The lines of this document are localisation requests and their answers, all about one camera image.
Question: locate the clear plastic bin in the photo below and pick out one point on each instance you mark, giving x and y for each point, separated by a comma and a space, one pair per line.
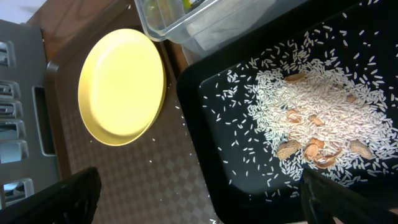
211, 25

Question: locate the rice and nutshell pile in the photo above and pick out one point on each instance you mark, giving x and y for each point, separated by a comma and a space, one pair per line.
316, 115

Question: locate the green snack wrapper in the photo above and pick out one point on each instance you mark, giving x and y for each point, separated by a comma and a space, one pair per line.
190, 5

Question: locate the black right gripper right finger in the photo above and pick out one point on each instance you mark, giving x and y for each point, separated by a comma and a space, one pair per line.
323, 199

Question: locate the black waste tray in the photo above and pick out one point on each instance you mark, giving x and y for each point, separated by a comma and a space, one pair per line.
245, 184

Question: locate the grey dish rack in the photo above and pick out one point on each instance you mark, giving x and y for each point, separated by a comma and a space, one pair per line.
28, 158

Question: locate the dark brown serving tray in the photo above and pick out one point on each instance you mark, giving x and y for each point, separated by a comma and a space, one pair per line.
155, 179

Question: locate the yellow plate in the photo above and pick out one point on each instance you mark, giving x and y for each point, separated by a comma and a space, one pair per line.
122, 87

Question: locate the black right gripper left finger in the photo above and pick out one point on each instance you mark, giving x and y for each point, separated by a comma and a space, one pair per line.
73, 200

